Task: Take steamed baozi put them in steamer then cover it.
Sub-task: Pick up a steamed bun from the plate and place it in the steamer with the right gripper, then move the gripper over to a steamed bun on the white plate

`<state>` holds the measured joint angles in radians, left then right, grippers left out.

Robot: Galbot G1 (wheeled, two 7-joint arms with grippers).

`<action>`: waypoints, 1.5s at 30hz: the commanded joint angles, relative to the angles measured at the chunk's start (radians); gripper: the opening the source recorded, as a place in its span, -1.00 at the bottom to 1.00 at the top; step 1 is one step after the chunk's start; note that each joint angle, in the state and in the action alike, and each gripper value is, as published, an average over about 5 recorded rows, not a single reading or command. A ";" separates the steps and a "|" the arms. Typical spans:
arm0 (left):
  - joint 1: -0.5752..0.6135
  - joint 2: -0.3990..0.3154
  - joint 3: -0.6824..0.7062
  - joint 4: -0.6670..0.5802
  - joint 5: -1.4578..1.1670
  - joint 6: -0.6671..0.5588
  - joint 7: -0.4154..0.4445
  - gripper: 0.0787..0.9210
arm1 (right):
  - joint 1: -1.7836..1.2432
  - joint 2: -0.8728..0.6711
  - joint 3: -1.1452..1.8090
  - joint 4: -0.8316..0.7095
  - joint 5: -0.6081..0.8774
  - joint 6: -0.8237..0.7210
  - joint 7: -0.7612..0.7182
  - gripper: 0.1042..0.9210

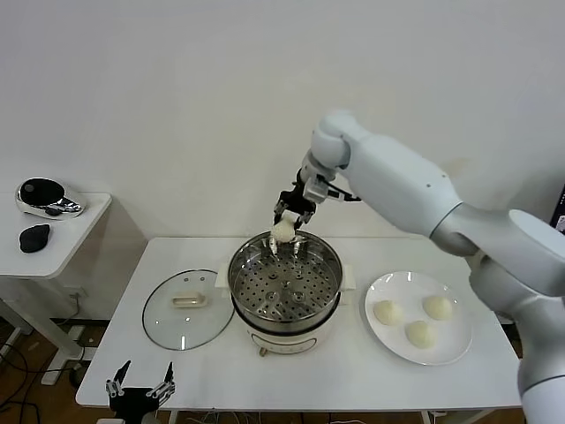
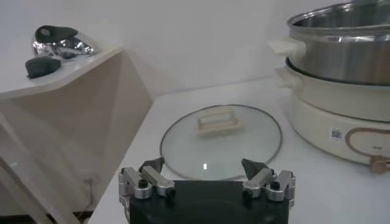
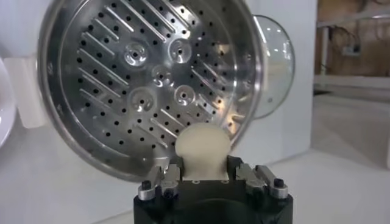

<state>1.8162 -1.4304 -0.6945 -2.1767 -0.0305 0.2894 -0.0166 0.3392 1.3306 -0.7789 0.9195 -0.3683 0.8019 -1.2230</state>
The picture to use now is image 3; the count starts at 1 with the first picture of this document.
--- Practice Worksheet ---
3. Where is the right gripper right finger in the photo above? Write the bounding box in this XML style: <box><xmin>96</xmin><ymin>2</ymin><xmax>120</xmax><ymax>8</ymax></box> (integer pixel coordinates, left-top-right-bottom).
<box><xmin>227</xmin><ymin>155</ymin><xmax>289</xmax><ymax>200</ymax></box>

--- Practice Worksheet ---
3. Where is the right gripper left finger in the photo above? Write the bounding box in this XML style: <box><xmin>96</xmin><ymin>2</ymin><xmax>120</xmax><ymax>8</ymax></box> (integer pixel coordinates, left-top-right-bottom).
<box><xmin>137</xmin><ymin>156</ymin><xmax>185</xmax><ymax>201</ymax></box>

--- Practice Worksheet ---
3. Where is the white steamed baozi bun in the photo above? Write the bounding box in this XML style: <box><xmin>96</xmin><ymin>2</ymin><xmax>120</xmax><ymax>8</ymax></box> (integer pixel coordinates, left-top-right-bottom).
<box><xmin>174</xmin><ymin>122</ymin><xmax>232</xmax><ymax>181</ymax></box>

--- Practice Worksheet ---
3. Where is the round glass pot lid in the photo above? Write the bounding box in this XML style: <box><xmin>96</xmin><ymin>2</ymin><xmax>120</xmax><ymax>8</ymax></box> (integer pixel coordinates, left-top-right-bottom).
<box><xmin>252</xmin><ymin>14</ymin><xmax>296</xmax><ymax>120</ymax></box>

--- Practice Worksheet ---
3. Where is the perforated steel steamer basket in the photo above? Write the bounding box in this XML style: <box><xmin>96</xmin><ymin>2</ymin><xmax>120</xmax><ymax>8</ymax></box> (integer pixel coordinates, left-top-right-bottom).
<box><xmin>37</xmin><ymin>0</ymin><xmax>265</xmax><ymax>183</ymax></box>

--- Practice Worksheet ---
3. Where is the white side table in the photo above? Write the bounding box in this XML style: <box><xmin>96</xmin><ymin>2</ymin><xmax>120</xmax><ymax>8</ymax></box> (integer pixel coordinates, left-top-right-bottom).
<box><xmin>313</xmin><ymin>9</ymin><xmax>390</xmax><ymax>101</ymax></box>

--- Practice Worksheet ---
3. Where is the cream electric cooking pot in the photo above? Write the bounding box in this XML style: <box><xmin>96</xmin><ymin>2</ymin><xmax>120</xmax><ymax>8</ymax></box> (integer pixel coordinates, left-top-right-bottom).
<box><xmin>2</xmin><ymin>56</ymin><xmax>48</xmax><ymax>129</ymax></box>

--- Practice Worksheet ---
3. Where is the white round plate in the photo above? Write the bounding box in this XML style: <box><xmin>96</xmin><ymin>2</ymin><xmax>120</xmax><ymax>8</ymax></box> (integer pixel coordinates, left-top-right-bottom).
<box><xmin>0</xmin><ymin>57</ymin><xmax>18</xmax><ymax>149</ymax></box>

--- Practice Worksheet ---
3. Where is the white wall outlet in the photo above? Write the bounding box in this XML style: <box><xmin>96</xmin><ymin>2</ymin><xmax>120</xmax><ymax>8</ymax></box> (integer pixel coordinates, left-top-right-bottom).
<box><xmin>341</xmin><ymin>44</ymin><xmax>362</xmax><ymax>57</ymax></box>

